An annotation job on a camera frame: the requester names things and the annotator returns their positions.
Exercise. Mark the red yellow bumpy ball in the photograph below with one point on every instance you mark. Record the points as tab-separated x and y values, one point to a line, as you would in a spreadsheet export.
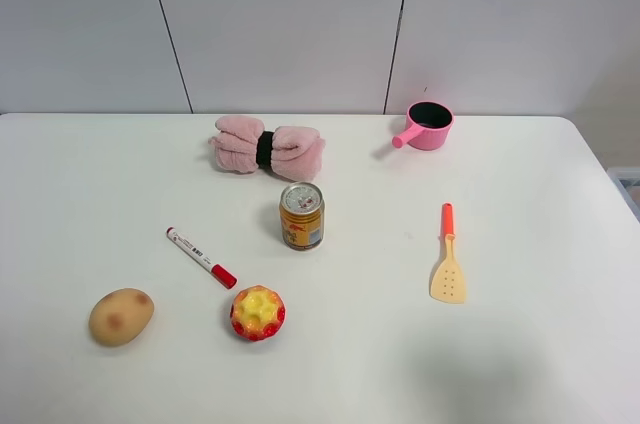
257	313

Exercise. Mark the clear plastic bin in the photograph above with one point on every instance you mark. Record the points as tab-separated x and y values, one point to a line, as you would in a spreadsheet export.
627	181

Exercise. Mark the red cap white marker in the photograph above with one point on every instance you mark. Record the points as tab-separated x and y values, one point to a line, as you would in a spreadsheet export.
224	277

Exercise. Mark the pink rolled towel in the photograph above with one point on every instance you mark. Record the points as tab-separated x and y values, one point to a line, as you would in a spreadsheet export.
243	145

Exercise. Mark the orange handled toy spatula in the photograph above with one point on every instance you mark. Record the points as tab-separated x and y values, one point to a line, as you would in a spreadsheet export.
448	283

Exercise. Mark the pink toy saucepan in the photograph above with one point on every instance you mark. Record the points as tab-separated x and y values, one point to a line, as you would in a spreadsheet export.
427	126

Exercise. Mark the toy potato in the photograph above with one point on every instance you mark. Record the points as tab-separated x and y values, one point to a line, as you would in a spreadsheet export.
120	316

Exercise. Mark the gold drink can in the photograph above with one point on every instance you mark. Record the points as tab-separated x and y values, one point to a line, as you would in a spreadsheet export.
301	210

